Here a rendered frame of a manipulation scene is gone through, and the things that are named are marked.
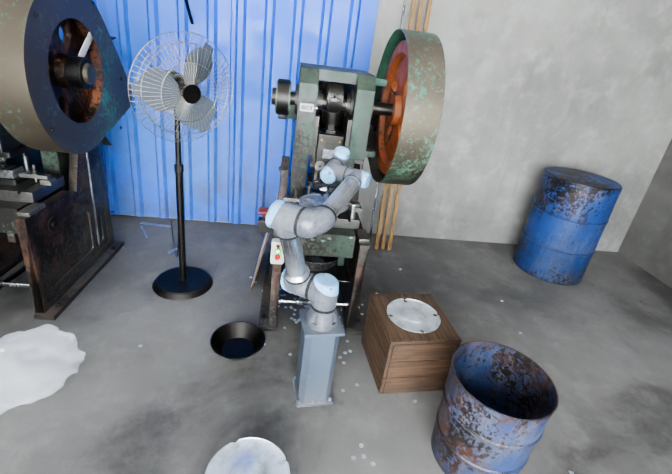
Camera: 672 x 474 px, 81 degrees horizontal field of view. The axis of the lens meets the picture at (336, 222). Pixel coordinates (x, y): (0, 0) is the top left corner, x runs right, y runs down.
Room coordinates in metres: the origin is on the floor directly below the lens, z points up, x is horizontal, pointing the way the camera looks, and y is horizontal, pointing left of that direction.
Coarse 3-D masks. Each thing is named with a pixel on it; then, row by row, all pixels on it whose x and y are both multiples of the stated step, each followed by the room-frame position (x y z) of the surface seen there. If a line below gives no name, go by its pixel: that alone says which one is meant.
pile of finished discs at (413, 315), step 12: (396, 300) 1.89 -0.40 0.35; (408, 300) 1.91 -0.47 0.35; (396, 312) 1.78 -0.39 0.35; (408, 312) 1.79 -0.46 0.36; (420, 312) 1.80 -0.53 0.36; (432, 312) 1.83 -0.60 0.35; (396, 324) 1.67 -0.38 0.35; (408, 324) 1.69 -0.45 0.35; (420, 324) 1.70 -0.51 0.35; (432, 324) 1.72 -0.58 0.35
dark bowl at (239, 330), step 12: (228, 324) 1.84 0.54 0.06; (240, 324) 1.86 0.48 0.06; (252, 324) 1.86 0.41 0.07; (216, 336) 1.74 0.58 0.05; (228, 336) 1.79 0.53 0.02; (240, 336) 1.82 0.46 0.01; (252, 336) 1.81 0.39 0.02; (264, 336) 1.77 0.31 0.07; (216, 348) 1.66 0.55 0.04; (228, 348) 1.71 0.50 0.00; (240, 348) 1.73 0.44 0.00; (252, 348) 1.74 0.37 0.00
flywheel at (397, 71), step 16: (400, 48) 2.35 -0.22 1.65; (400, 64) 2.43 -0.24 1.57; (400, 80) 2.37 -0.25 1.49; (384, 96) 2.59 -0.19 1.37; (400, 96) 2.28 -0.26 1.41; (400, 112) 2.22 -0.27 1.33; (384, 128) 2.55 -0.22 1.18; (400, 128) 2.21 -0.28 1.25; (384, 144) 2.47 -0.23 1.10; (384, 160) 2.31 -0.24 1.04
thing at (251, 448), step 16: (224, 448) 0.96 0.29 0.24; (240, 448) 0.97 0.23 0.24; (256, 448) 0.98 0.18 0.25; (272, 448) 0.99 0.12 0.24; (208, 464) 0.89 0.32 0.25; (224, 464) 0.90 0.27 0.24; (240, 464) 0.91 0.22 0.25; (256, 464) 0.91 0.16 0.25; (272, 464) 0.93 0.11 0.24; (288, 464) 0.93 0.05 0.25
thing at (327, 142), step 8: (320, 136) 2.16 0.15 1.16; (328, 136) 2.17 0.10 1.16; (336, 136) 2.17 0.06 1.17; (320, 144) 2.16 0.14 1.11; (328, 144) 2.17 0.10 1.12; (336, 144) 2.18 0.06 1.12; (320, 152) 2.16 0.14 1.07; (328, 152) 2.17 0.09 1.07; (320, 160) 2.16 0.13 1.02; (328, 160) 2.17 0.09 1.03; (320, 168) 2.15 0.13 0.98; (312, 176) 2.21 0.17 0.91
